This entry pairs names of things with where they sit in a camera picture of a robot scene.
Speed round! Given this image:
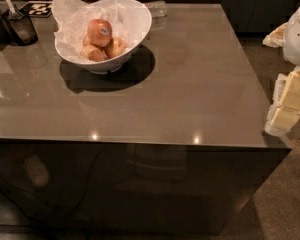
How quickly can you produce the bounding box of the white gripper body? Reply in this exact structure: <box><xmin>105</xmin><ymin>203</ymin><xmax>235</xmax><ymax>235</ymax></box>
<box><xmin>283</xmin><ymin>6</ymin><xmax>300</xmax><ymax>66</ymax></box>

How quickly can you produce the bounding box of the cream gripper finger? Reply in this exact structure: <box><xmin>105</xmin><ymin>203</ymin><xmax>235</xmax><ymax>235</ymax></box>
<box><xmin>265</xmin><ymin>66</ymin><xmax>300</xmax><ymax>136</ymax></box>
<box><xmin>262</xmin><ymin>23</ymin><xmax>287</xmax><ymax>48</ymax></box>

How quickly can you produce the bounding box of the white bowl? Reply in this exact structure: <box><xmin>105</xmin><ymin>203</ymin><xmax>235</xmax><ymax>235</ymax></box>
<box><xmin>55</xmin><ymin>0</ymin><xmax>152</xmax><ymax>74</ymax></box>

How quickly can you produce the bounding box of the front left yellow-red apple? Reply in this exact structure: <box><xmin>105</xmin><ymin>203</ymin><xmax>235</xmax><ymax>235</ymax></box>
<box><xmin>80</xmin><ymin>45</ymin><xmax>105</xmax><ymax>62</ymax></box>

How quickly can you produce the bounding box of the hidden back apple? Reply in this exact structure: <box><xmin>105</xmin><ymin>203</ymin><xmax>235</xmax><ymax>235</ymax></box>
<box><xmin>82</xmin><ymin>34</ymin><xmax>91</xmax><ymax>46</ymax></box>

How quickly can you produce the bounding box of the clear plastic container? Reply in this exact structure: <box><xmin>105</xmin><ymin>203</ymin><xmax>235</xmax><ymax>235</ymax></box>
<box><xmin>145</xmin><ymin>0</ymin><xmax>167</xmax><ymax>18</ymax></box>

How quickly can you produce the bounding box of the white tissue paper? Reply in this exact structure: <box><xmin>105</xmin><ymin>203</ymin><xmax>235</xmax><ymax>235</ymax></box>
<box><xmin>52</xmin><ymin>0</ymin><xmax>128</xmax><ymax>54</ymax></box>

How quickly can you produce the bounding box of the black white marker tag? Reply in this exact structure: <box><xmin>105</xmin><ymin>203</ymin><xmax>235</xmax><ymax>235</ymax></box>
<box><xmin>21</xmin><ymin>1</ymin><xmax>52</xmax><ymax>18</ymax></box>

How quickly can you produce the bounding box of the dark container with scoop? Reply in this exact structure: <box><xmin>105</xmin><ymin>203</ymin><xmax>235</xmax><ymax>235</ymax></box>
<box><xmin>3</xmin><ymin>0</ymin><xmax>38</xmax><ymax>46</ymax></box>

